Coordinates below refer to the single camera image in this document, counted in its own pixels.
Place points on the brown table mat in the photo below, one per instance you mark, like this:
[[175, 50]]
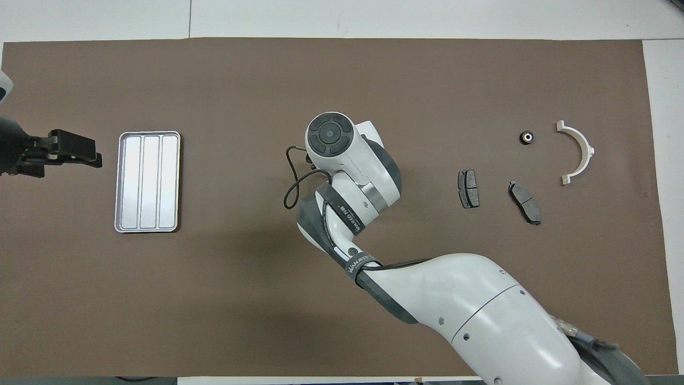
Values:
[[342, 80]]

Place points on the silver metal tray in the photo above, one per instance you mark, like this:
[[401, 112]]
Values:
[[147, 182]]

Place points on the dark grey rectangular brake pad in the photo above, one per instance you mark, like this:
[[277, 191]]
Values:
[[468, 189]]

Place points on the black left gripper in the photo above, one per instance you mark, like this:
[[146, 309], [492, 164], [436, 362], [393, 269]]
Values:
[[67, 145]]

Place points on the dark grey angled brake pad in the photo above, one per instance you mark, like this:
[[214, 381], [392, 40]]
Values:
[[525, 203]]

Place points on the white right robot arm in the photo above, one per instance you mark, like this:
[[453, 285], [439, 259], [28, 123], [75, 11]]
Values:
[[481, 310]]

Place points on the white curved plastic bracket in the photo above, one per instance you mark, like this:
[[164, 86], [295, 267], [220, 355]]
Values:
[[585, 147]]

